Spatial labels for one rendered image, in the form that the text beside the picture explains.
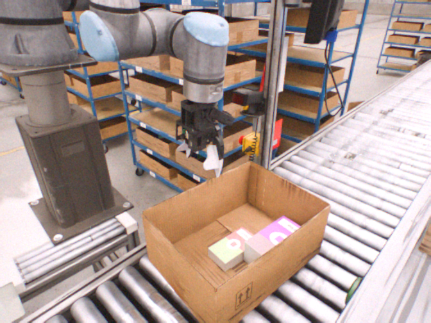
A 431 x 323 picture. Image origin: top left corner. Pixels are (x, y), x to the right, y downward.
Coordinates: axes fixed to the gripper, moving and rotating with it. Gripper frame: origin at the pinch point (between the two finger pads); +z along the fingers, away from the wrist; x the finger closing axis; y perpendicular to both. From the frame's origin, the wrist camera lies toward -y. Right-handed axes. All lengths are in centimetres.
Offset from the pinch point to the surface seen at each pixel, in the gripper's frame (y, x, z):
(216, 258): 8.1, 14.6, 19.0
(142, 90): -62, -121, 35
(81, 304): 38.5, -0.3, 23.7
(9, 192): 36, -62, 31
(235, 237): -0.3, 13.6, 18.0
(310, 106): -162, -46, 46
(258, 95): -36.4, -10.5, -7.0
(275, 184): -17.9, 13.0, 8.7
